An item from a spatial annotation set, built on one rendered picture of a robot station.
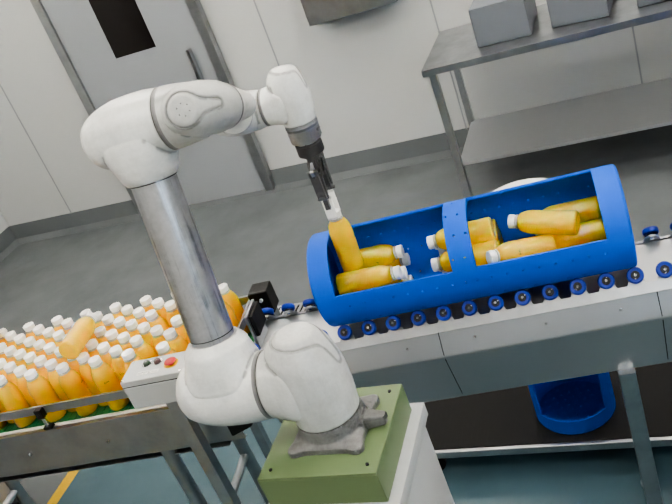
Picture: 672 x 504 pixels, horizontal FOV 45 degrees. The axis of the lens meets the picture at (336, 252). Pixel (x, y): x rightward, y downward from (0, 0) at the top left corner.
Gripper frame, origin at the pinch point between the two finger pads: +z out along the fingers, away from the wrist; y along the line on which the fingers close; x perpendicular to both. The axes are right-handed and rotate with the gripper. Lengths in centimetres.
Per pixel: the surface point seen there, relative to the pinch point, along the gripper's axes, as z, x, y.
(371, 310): 29.1, -4.5, -12.6
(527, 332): 46, -45, -13
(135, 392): 28, 64, -33
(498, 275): 25, -42, -14
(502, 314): 40, -40, -11
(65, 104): 32, 288, 363
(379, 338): 40.4, -3.3, -10.8
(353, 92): 74, 61, 336
